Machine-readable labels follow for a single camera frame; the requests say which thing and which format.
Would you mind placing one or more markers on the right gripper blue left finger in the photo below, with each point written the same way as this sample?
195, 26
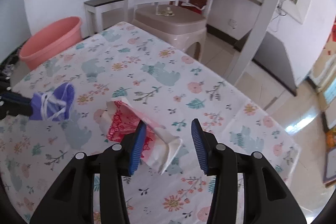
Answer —
136, 147

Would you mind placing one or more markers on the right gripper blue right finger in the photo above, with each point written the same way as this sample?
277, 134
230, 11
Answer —
201, 145

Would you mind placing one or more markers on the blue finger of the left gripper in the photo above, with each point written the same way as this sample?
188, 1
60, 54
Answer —
15, 98

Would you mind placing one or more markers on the purple wrapper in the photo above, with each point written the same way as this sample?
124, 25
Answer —
53, 106

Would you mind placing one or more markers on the pink plastic bin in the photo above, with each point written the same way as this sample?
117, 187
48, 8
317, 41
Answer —
50, 41

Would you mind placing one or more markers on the floral tablecloth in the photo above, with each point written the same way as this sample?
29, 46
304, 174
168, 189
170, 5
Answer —
122, 76

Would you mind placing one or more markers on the dark top bench right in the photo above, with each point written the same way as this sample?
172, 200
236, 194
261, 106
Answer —
272, 57

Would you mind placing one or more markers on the beige plastic stool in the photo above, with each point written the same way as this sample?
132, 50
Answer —
184, 30

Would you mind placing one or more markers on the small item on stool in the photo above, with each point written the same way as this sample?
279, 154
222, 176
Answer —
167, 12

